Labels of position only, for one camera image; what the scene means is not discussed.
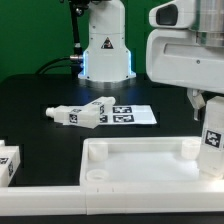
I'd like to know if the white paper marker sheet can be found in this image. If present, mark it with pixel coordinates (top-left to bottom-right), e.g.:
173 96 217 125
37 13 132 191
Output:
98 105 158 126

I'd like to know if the white L-shaped fence wall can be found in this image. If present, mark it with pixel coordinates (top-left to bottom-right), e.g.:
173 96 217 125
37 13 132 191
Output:
0 179 224 216

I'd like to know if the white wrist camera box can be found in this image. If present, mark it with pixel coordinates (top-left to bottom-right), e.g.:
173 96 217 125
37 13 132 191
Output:
149 0 196 29

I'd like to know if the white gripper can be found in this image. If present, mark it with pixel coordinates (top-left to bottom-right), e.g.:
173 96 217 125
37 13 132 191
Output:
146 29 224 121

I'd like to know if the white desk top tray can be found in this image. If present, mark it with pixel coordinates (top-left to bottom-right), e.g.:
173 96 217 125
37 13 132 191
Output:
80 136 224 189

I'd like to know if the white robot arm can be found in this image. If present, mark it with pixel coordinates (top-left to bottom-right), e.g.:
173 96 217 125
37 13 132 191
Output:
69 0 224 110

